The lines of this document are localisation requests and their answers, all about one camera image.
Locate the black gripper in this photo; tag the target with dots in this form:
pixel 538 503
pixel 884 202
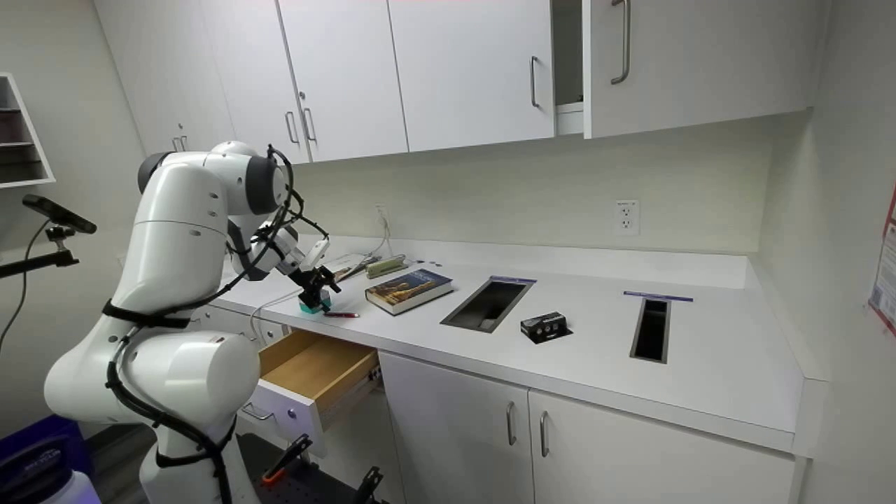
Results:
pixel 314 281

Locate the dark red pen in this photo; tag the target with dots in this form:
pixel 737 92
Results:
pixel 339 314

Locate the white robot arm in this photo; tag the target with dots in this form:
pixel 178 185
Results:
pixel 145 363

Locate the open wooden drawer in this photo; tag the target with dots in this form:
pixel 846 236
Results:
pixel 307 381

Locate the white drawer stack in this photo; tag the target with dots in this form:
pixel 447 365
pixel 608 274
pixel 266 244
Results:
pixel 259 332

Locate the rectangular counter opening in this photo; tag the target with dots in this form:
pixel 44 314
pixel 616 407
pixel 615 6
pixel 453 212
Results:
pixel 488 303

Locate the narrow counter slot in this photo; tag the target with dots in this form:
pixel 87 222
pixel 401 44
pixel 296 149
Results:
pixel 650 337

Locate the teal small box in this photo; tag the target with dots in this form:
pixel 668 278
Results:
pixel 314 310

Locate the stacked papers and magazines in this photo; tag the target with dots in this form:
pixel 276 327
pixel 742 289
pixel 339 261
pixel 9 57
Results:
pixel 352 271

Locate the black red tools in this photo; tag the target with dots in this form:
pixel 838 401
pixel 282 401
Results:
pixel 299 481

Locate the white lower cabinet doors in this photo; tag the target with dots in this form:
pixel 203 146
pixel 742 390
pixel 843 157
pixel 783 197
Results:
pixel 478 442

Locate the white upper cabinets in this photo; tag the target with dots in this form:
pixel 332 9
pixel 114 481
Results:
pixel 338 80

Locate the black small box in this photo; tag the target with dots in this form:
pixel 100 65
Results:
pixel 544 330

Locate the blue bin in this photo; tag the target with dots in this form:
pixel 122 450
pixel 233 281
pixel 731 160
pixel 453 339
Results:
pixel 47 464

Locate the wall power outlet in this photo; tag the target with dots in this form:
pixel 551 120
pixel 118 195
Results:
pixel 626 216

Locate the wall poster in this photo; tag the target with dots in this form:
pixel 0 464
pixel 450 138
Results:
pixel 884 295

